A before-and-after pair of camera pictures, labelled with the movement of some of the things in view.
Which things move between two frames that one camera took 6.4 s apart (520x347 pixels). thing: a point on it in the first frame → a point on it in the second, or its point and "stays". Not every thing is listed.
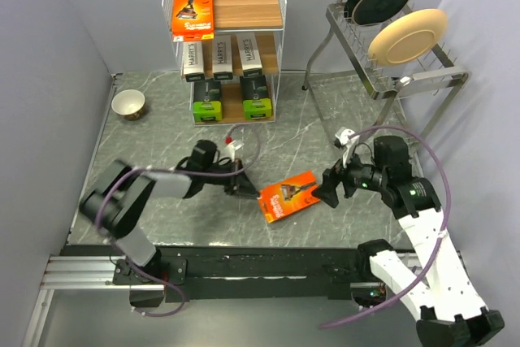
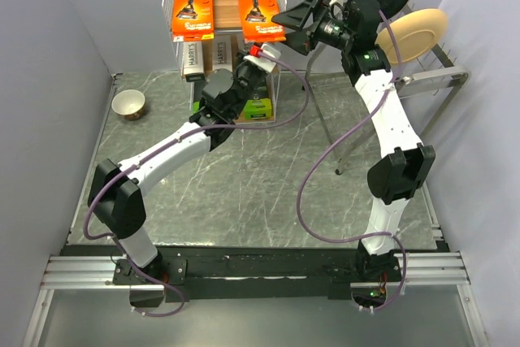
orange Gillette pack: x=192 y=15 stays
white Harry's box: x=192 y=61 stays
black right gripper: x=330 y=177 → x=296 y=17
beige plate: x=409 y=37 stays
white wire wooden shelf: x=227 y=18 stays
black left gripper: x=240 y=185 → x=240 y=60
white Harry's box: x=223 y=63 stays
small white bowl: x=129 y=103 stays
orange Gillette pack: x=283 y=198 → x=257 y=10
